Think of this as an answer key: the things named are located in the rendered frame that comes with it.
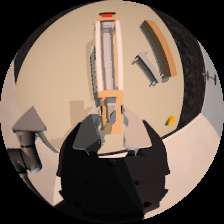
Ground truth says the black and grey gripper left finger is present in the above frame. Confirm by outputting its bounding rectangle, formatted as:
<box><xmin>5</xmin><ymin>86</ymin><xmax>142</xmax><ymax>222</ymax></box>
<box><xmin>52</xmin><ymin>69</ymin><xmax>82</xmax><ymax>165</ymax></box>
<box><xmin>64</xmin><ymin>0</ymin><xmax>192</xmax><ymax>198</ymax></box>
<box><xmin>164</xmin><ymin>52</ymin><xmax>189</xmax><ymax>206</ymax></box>
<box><xmin>56</xmin><ymin>106</ymin><xmax>103</xmax><ymax>177</ymax></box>

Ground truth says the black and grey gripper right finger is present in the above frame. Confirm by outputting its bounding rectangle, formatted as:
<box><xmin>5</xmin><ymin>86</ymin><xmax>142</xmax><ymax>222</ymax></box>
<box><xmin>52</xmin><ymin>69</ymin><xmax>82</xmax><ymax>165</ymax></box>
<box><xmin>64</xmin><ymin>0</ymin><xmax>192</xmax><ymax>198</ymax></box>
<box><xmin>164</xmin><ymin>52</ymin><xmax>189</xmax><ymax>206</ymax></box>
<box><xmin>121</xmin><ymin>105</ymin><xmax>170</xmax><ymax>176</ymax></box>

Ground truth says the grey bar with cross pins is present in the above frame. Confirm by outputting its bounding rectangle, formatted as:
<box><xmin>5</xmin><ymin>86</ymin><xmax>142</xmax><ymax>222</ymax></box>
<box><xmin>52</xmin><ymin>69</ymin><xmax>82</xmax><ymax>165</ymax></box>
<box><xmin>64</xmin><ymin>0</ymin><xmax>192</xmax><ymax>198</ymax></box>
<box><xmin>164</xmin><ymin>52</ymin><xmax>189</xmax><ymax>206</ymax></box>
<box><xmin>134</xmin><ymin>51</ymin><xmax>163</xmax><ymax>85</ymax></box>

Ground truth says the orange wooden plank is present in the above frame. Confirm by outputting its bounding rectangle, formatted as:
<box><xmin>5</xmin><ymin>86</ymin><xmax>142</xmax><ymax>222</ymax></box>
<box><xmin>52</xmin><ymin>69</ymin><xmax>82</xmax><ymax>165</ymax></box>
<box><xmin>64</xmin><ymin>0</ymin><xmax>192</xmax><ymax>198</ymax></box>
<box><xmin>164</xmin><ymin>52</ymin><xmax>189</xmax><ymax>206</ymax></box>
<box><xmin>142</xmin><ymin>20</ymin><xmax>177</xmax><ymax>77</ymax></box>

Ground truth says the orange short cylinder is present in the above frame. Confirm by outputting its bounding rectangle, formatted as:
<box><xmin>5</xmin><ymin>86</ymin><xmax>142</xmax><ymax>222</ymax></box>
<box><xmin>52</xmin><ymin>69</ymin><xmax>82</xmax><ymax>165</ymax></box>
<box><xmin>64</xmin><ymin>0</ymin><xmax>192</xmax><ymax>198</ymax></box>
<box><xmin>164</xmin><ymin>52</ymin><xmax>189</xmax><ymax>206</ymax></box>
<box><xmin>167</xmin><ymin>116</ymin><xmax>175</xmax><ymax>126</ymax></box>

